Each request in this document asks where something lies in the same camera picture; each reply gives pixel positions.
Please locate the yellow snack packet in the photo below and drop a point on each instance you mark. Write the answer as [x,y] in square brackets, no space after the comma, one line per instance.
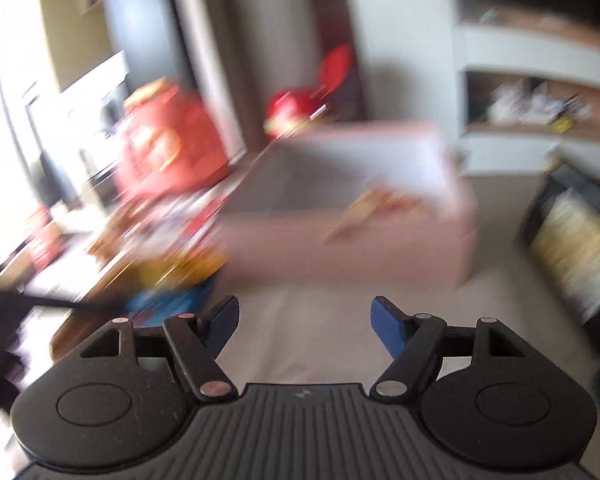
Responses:
[185,265]

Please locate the pile of assorted snack packets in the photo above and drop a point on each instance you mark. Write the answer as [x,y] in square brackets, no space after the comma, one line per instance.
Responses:
[115,230]

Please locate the pink storage box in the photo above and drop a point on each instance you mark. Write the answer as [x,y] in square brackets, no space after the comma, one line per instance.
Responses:
[280,245]

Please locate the dark red door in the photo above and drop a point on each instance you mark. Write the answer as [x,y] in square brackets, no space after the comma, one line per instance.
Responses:
[330,15]

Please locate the large red snack bag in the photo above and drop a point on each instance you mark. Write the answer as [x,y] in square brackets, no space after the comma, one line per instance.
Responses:
[172,140]

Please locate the orange and red snack packet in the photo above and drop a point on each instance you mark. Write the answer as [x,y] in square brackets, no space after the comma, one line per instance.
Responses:
[375,207]

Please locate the blue snack packet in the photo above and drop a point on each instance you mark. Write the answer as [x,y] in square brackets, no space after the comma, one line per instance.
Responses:
[165,302]

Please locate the black and yellow box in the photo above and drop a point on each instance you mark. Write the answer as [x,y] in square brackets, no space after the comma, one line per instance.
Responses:
[575,245]

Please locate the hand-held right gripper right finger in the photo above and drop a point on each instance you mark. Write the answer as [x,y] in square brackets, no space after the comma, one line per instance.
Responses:
[387,325]

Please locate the red jar with open lid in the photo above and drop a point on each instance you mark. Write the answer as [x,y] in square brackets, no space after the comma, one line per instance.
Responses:
[292,110]

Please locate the cluster of small white items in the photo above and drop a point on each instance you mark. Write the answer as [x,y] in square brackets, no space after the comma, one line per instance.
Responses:
[535,102]

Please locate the white wall shelf unit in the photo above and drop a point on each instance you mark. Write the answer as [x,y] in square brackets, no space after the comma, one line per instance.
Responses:
[505,50]

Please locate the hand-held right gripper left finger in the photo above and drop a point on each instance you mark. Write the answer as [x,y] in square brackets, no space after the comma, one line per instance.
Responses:
[225,321]

